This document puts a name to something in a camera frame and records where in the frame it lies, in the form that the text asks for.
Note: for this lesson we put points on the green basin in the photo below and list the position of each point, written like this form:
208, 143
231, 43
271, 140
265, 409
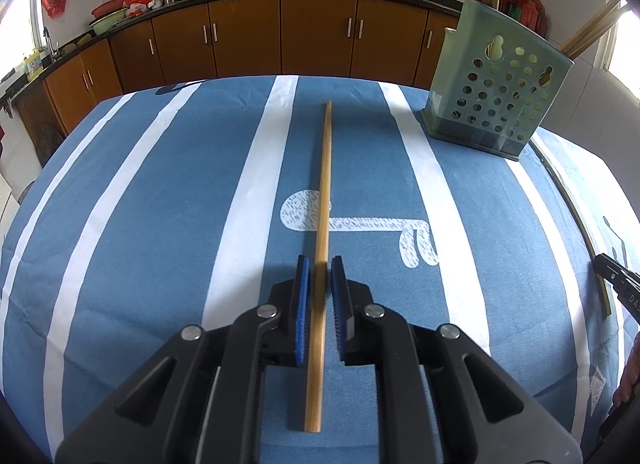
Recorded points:
107, 24

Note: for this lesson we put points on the window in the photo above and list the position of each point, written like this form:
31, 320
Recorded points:
22, 29
625, 44

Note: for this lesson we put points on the blue white striped tablecloth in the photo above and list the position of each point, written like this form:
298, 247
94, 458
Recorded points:
175, 219

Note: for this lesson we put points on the yellow dish soap bottle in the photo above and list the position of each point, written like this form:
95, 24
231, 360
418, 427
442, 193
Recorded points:
34, 64

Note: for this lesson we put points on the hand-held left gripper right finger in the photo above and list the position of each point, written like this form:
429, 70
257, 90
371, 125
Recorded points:
337, 309

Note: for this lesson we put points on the brown lower kitchen cabinets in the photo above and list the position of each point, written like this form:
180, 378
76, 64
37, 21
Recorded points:
320, 34

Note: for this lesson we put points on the green perforated chopstick holder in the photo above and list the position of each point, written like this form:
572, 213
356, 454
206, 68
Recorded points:
450, 69

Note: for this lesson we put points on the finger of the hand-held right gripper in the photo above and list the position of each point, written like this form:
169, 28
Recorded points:
622, 281

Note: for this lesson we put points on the person's right hand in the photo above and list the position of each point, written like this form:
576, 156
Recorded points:
629, 374

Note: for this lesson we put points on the metal faucet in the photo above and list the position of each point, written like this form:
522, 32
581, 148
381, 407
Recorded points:
48, 41

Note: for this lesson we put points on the red plastic basket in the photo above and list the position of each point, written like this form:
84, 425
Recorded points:
107, 8

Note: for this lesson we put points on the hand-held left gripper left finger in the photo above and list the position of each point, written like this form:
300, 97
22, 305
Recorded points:
301, 309

